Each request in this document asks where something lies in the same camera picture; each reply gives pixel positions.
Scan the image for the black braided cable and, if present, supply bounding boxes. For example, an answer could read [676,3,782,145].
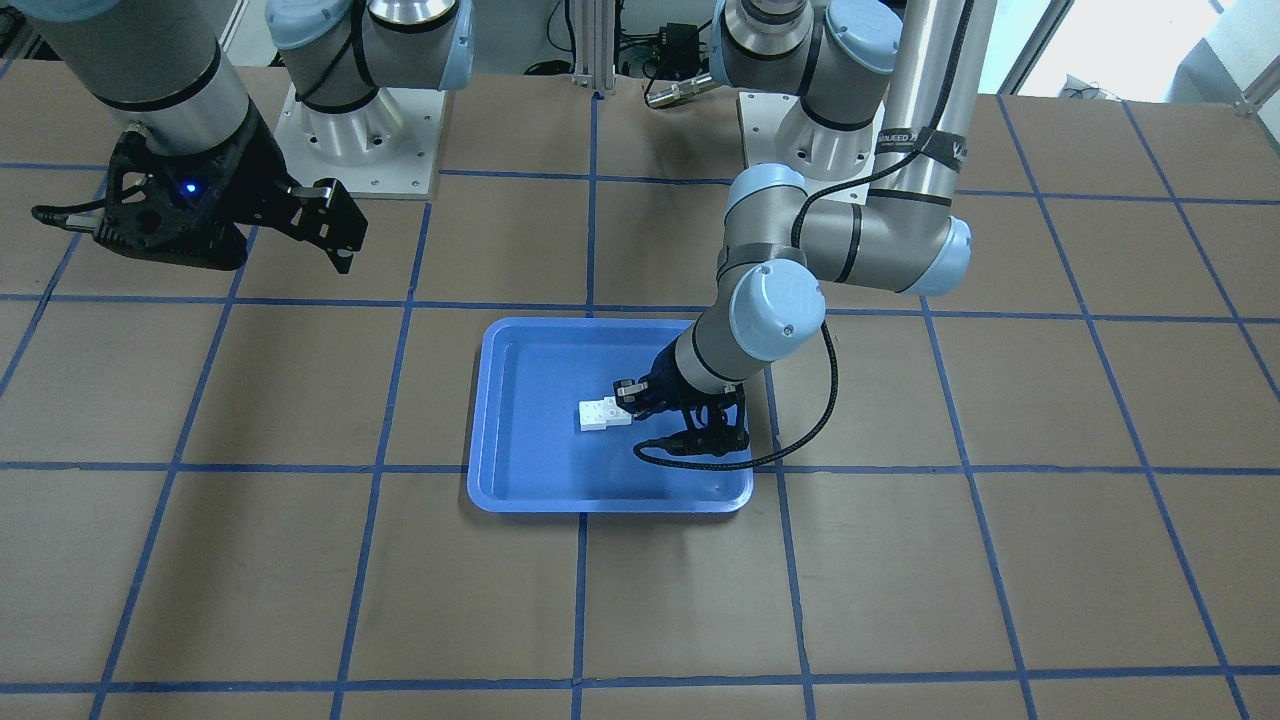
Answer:
[632,0,977,471]

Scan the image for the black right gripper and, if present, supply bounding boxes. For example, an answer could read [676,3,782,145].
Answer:
[32,110,369,275]

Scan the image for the blue plastic tray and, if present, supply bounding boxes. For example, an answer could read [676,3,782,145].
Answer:
[467,316,754,512]

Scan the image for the aluminium frame post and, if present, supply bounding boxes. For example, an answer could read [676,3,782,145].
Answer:
[564,1,620,99]

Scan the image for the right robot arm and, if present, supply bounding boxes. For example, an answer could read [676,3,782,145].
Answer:
[17,1,474,274]

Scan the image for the white block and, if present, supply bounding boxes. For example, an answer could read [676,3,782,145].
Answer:
[598,397,634,428]
[579,398,611,432]

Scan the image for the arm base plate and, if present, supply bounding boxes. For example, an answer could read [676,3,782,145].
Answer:
[739,92,884,193]
[273,88,451,200]

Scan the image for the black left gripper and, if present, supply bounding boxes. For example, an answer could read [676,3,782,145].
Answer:
[613,345,750,457]

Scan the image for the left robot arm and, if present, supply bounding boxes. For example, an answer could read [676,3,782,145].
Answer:
[614,1,997,471]

